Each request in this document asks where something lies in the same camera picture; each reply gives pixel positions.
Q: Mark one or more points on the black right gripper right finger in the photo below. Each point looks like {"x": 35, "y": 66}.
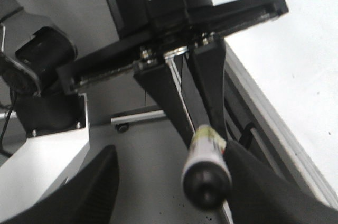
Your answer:
{"x": 260, "y": 196}

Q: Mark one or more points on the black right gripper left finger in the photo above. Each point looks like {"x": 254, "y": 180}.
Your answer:
{"x": 89, "y": 197}

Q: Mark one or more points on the white whiteboard marker with tape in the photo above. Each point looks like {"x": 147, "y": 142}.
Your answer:
{"x": 206, "y": 180}

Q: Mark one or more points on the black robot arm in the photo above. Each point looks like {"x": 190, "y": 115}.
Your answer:
{"x": 32, "y": 51}

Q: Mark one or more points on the white whiteboard with grey frame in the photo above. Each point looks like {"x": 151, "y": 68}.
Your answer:
{"x": 288, "y": 72}

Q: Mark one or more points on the black camera rail mount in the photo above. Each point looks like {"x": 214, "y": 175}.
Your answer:
{"x": 176, "y": 50}

